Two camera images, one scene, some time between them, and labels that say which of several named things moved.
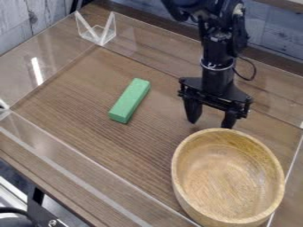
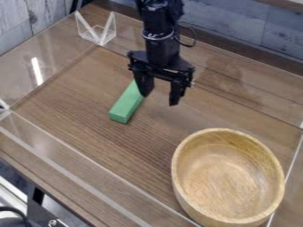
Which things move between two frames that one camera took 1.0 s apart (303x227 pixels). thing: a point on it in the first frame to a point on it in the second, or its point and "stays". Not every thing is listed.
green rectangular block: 123,107 stays
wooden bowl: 227,178 stays
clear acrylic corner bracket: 99,34 stays
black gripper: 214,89 to 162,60
